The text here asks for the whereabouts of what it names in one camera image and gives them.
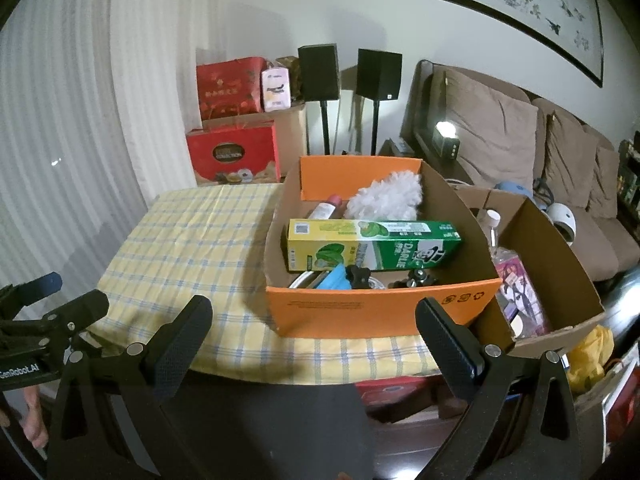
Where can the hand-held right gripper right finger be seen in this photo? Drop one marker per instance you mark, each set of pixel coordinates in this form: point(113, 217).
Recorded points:
point(445, 341)

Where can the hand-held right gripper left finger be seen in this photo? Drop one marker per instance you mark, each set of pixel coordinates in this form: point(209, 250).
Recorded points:
point(184, 341)

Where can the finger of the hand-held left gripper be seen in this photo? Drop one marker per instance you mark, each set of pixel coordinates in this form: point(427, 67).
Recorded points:
point(82, 312)
point(35, 287)

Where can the black mini tripod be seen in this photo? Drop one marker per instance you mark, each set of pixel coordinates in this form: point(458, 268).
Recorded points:
point(415, 280)

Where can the orange cardboard box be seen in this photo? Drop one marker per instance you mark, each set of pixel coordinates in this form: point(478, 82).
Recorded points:
point(350, 315)

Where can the black plastic clamp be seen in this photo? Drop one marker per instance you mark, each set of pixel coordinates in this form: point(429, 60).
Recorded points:
point(360, 277)

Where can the green toothpaste box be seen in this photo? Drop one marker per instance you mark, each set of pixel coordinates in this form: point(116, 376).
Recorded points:
point(380, 247)

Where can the blue funnel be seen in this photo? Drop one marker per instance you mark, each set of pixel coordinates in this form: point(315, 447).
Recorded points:
point(332, 280)

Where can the white fluffy duster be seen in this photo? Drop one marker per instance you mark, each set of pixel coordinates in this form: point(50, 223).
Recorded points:
point(385, 195)

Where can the small dark red bottle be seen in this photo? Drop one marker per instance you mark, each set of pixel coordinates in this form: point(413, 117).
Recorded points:
point(320, 210)

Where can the person's left hand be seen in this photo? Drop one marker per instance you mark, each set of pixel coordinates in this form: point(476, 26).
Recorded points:
point(36, 417)

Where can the red flat box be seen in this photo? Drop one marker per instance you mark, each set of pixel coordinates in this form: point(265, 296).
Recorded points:
point(397, 392)

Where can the yellow checked tablecloth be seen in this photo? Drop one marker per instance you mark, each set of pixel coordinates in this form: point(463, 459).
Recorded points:
point(200, 260)

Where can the pink printed packet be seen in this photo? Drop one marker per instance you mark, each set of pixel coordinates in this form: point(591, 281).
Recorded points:
point(520, 290)

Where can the clear bottle white cap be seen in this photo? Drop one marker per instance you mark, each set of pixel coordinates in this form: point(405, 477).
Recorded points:
point(491, 230)

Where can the brown cardboard box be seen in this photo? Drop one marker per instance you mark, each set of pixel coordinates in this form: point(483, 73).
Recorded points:
point(555, 260)

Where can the yellow bag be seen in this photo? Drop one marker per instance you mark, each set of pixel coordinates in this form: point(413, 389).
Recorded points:
point(592, 360)

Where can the white curtain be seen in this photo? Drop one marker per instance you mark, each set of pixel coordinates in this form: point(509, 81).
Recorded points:
point(65, 135)

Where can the blue round appliance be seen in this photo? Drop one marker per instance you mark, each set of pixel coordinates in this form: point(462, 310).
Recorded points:
point(512, 191)

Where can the white round appliance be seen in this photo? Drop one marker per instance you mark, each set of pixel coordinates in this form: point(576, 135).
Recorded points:
point(562, 220)

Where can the brown sofa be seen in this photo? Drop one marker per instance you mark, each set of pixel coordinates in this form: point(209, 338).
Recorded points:
point(595, 250)

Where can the red gift box round label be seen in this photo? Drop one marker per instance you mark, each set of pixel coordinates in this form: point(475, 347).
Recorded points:
point(230, 152)

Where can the small black box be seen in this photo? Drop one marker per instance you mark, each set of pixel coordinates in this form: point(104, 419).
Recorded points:
point(403, 146)

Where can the lit black clock device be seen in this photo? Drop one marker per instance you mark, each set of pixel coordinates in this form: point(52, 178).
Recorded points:
point(446, 140)

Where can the brown sofa cushion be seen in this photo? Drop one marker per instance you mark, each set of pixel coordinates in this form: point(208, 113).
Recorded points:
point(606, 185)
point(492, 125)
point(570, 160)

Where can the black speaker stand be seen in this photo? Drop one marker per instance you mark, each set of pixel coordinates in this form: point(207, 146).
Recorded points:
point(325, 127)
point(374, 127)

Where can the large brown carton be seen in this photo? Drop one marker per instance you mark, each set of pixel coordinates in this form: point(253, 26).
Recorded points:
point(292, 135)

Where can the dark wooden shelf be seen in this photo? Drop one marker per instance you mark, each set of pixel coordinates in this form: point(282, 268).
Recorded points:
point(630, 180)

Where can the red gift box gold print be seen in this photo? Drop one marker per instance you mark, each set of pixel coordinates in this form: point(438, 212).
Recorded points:
point(230, 87)

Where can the pink tissue pack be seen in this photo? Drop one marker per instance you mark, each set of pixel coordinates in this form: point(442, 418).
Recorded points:
point(276, 89)

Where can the black speaker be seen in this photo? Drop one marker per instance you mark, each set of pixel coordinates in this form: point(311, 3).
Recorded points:
point(378, 74)
point(319, 72)

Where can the dark patterned box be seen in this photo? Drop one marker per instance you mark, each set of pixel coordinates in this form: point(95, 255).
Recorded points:
point(292, 67)

